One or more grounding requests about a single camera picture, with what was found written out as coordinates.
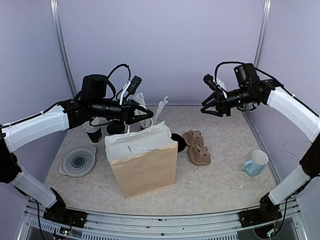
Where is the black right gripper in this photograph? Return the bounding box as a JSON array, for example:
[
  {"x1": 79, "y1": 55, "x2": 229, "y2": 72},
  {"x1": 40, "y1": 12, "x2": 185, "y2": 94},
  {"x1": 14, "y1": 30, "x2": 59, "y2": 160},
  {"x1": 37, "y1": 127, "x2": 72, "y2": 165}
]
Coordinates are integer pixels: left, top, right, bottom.
[{"x1": 200, "y1": 85, "x2": 259, "y2": 117}]

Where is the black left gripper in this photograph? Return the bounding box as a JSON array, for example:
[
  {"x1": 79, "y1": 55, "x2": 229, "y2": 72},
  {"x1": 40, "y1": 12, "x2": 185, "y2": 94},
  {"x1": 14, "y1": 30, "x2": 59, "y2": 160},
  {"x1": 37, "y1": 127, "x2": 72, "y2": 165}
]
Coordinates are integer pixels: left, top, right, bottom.
[{"x1": 90, "y1": 96, "x2": 154, "y2": 126}]

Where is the black plastic cup lid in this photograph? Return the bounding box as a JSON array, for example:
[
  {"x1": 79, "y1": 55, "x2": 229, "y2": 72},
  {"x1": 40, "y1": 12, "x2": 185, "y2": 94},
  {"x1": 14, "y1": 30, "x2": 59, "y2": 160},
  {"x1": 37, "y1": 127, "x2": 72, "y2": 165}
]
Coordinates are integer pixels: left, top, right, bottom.
[{"x1": 106, "y1": 121, "x2": 125, "y2": 136}]

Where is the brown paper takeout bag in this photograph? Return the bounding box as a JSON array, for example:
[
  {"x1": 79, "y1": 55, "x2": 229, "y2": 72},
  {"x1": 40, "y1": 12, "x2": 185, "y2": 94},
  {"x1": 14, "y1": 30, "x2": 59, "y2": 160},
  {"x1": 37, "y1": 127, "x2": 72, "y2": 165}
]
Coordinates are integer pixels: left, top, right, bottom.
[{"x1": 104, "y1": 121, "x2": 178, "y2": 199}]

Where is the cardboard cup carrier tray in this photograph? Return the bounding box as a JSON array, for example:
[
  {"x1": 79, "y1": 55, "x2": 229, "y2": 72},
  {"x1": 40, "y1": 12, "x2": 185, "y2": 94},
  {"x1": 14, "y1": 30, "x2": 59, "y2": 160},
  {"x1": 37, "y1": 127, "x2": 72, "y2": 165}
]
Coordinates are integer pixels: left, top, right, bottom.
[{"x1": 182, "y1": 129, "x2": 211, "y2": 166}]

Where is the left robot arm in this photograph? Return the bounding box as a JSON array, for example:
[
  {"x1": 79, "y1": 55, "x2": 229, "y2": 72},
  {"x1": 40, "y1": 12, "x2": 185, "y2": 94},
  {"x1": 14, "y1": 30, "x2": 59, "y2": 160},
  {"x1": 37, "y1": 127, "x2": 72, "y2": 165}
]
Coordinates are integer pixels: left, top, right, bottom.
[{"x1": 0, "y1": 74, "x2": 154, "y2": 223}]

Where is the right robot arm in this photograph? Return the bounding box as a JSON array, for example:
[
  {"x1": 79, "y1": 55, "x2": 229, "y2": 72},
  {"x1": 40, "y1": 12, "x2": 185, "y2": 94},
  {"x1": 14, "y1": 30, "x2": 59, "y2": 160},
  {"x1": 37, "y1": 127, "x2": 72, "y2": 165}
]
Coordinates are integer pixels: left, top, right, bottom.
[{"x1": 201, "y1": 75, "x2": 320, "y2": 222}]

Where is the stack of paper cups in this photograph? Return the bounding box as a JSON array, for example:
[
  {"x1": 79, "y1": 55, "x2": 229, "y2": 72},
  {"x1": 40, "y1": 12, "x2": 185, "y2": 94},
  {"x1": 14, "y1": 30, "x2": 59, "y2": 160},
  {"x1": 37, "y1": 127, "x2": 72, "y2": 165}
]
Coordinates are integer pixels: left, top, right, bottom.
[{"x1": 82, "y1": 117, "x2": 102, "y2": 143}]

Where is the stack of black lids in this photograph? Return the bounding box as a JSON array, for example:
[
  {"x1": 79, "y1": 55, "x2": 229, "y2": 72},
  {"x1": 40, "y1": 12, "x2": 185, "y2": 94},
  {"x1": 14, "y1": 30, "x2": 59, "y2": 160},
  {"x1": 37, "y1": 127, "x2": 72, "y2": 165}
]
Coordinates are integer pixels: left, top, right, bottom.
[{"x1": 171, "y1": 133, "x2": 187, "y2": 153}]

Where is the light blue ceramic mug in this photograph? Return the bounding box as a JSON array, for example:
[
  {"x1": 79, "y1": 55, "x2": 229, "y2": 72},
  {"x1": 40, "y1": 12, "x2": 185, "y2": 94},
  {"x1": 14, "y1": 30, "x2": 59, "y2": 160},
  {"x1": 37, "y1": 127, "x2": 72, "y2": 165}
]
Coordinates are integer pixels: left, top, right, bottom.
[{"x1": 243, "y1": 150, "x2": 269, "y2": 177}]

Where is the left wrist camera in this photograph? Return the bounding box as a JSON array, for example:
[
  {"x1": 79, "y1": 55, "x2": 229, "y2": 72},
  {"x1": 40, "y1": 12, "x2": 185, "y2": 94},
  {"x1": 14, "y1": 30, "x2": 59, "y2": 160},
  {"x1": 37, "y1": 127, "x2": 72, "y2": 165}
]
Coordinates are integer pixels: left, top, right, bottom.
[{"x1": 119, "y1": 75, "x2": 142, "y2": 105}]

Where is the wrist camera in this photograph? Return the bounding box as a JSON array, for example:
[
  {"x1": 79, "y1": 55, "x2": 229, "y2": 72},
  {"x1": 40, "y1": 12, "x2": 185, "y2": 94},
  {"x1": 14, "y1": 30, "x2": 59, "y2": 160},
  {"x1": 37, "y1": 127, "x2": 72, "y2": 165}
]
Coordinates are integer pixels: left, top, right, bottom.
[
  {"x1": 203, "y1": 61, "x2": 260, "y2": 93},
  {"x1": 119, "y1": 75, "x2": 142, "y2": 105}
]

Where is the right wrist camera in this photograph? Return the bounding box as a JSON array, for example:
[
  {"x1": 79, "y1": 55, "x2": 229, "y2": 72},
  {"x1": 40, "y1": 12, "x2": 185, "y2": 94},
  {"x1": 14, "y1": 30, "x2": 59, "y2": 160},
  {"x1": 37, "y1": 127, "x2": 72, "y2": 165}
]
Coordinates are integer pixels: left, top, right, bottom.
[{"x1": 203, "y1": 61, "x2": 260, "y2": 93}]

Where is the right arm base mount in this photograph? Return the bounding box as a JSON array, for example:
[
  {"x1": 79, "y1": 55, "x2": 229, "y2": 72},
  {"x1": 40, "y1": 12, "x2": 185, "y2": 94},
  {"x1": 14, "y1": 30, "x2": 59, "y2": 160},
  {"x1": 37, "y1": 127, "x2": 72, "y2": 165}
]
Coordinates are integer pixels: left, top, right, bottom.
[{"x1": 238, "y1": 194, "x2": 282, "y2": 228}]

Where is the aluminium front rail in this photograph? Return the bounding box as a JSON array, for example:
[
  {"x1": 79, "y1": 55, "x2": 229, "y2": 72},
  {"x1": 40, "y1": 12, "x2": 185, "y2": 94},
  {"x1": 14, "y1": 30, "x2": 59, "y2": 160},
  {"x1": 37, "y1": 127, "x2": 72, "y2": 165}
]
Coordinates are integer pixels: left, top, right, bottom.
[{"x1": 16, "y1": 198, "x2": 309, "y2": 240}]

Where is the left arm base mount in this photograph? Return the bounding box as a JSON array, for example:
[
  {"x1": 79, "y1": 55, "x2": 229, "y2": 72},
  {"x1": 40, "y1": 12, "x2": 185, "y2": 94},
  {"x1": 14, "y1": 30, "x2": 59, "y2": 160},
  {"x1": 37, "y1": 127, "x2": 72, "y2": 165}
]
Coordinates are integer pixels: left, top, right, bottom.
[{"x1": 43, "y1": 187, "x2": 88, "y2": 229}]

